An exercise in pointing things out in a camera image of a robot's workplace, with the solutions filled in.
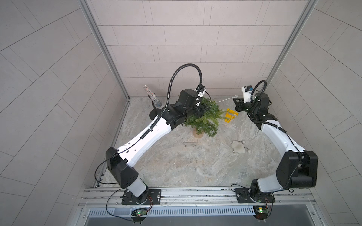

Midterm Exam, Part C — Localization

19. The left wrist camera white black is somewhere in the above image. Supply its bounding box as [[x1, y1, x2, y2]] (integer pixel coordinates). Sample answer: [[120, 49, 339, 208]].
[[196, 84, 205, 106]]

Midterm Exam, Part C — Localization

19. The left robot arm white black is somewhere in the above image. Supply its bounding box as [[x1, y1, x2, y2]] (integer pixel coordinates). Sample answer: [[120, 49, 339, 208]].
[[106, 86, 208, 203]]

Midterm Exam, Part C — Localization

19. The small green christmas tree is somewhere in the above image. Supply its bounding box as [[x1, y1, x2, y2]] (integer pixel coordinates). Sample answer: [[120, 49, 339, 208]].
[[183, 98, 226, 137]]

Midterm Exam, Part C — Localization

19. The clear string lights wire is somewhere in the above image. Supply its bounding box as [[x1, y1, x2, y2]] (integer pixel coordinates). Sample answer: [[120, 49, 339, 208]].
[[216, 95, 238, 104]]

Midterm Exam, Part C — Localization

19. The yellow plastic triangular holder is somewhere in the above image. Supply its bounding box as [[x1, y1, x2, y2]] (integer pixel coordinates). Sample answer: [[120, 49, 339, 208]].
[[224, 108, 239, 123]]

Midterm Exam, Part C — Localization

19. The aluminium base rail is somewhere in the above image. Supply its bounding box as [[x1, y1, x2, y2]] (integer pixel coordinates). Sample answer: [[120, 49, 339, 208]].
[[75, 186, 316, 208]]

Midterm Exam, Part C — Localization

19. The green circuit board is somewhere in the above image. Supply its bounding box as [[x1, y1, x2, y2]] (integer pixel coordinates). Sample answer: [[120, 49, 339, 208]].
[[253, 205, 270, 220], [131, 208, 149, 217]]

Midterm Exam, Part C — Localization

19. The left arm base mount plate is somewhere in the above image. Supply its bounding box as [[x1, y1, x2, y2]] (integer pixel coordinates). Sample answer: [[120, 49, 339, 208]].
[[122, 188, 162, 205]]

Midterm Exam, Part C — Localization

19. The left green circuit board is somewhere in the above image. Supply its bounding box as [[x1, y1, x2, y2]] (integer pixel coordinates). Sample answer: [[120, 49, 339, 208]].
[[131, 208, 149, 217]]

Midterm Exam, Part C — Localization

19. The right green circuit board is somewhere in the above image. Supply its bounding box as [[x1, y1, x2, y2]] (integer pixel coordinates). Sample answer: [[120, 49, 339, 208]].
[[253, 205, 270, 220]]

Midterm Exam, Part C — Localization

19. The small metal clip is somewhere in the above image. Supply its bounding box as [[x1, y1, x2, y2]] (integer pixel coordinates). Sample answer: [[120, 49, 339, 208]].
[[184, 142, 198, 147]]

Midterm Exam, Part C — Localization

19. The beige flat cookie-shaped piece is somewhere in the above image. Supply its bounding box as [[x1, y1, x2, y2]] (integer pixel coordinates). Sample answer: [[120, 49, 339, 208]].
[[231, 140, 251, 154]]

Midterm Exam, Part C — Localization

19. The left black corrugated cable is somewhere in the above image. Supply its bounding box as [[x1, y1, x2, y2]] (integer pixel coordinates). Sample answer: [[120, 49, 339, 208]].
[[140, 63, 204, 140]]

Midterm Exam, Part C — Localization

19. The glitter microphone on black stand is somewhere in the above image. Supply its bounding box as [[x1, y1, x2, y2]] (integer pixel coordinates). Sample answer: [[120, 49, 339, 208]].
[[144, 85, 162, 120]]

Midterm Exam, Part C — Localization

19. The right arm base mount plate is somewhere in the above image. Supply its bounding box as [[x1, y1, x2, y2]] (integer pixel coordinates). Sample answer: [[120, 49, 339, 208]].
[[234, 187, 275, 204]]

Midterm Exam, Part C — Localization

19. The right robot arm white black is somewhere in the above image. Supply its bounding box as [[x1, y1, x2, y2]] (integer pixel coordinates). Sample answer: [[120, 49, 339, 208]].
[[233, 93, 318, 202]]

